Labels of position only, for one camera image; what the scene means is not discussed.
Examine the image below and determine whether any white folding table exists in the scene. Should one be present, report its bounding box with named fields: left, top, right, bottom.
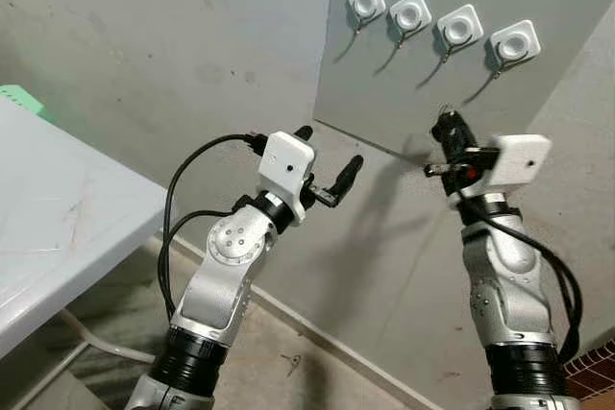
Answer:
left=0, top=98, right=170, bottom=410

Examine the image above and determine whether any green plastic crate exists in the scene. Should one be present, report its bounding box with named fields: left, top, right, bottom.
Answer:
left=0, top=84, right=59, bottom=129

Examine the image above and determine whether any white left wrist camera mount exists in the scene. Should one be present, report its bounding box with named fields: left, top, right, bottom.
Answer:
left=257, top=131, right=317, bottom=229

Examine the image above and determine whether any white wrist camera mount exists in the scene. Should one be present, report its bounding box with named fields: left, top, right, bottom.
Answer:
left=257, top=131, right=317, bottom=229
left=487, top=133, right=554, bottom=189

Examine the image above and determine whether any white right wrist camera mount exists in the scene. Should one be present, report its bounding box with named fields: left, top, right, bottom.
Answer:
left=487, top=133, right=554, bottom=189

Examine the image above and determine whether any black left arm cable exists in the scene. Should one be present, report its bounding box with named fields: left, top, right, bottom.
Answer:
left=157, top=133, right=267, bottom=322

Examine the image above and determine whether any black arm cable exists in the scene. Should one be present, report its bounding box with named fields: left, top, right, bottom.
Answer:
left=157, top=133, right=267, bottom=322
left=447, top=180, right=585, bottom=366

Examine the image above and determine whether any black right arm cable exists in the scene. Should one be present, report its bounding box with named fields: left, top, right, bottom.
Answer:
left=447, top=180, right=585, bottom=366

